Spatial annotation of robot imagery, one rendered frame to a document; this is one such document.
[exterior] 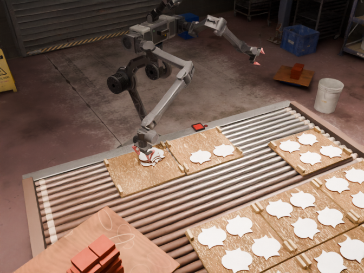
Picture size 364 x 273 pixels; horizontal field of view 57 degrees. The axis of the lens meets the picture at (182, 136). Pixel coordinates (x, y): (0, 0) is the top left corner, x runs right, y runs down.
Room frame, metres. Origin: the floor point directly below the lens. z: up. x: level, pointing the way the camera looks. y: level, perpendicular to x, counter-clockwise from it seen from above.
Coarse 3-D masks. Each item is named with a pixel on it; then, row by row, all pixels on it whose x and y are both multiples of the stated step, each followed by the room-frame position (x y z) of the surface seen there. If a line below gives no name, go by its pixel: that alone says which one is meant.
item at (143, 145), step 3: (138, 141) 1.60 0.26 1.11; (141, 141) 1.58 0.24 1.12; (144, 141) 1.59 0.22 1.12; (135, 144) 1.62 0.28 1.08; (138, 144) 1.60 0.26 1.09; (141, 144) 1.58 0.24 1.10; (144, 144) 1.59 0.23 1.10; (147, 144) 1.61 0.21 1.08; (138, 147) 1.59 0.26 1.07; (141, 147) 1.58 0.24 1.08; (144, 147) 1.58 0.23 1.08; (147, 147) 1.59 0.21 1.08; (150, 147) 1.59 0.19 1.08; (144, 150) 1.56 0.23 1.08
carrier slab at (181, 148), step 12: (204, 132) 1.93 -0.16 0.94; (216, 132) 1.93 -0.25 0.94; (180, 144) 1.80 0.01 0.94; (192, 144) 1.80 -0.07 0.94; (204, 144) 1.80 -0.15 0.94; (216, 144) 1.79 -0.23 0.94; (228, 144) 1.79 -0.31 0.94; (180, 156) 1.67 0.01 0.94; (216, 156) 1.67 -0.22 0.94; (228, 156) 1.67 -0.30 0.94; (240, 156) 1.67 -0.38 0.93; (192, 168) 1.55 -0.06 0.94; (204, 168) 1.55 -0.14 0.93
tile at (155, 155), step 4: (152, 148) 1.70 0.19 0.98; (156, 148) 1.70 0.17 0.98; (140, 152) 1.66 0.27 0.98; (156, 152) 1.66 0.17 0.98; (140, 156) 1.62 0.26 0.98; (144, 156) 1.62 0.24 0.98; (152, 156) 1.62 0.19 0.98; (156, 156) 1.62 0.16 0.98; (140, 160) 1.59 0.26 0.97; (144, 160) 1.58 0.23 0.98; (152, 160) 1.59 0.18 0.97
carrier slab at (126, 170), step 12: (120, 156) 1.67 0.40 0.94; (132, 156) 1.67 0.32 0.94; (168, 156) 1.67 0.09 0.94; (108, 168) 1.55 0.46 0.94; (120, 168) 1.55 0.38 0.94; (132, 168) 1.55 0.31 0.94; (144, 168) 1.55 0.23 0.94; (156, 168) 1.55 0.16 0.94; (168, 168) 1.55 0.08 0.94; (120, 180) 1.45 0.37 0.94; (132, 180) 1.45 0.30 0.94; (144, 180) 1.45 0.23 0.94; (156, 180) 1.45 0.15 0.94; (168, 180) 1.45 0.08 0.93; (132, 192) 1.35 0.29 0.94
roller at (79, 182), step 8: (280, 120) 2.11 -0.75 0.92; (288, 120) 2.13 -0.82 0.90; (248, 128) 2.00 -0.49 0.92; (256, 128) 2.01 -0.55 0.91; (232, 136) 1.91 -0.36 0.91; (96, 176) 1.50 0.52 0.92; (104, 176) 1.51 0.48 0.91; (64, 184) 1.44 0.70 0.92; (72, 184) 1.44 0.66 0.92; (80, 184) 1.45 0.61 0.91; (40, 192) 1.37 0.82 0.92; (48, 192) 1.37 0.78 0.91; (56, 192) 1.39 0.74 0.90
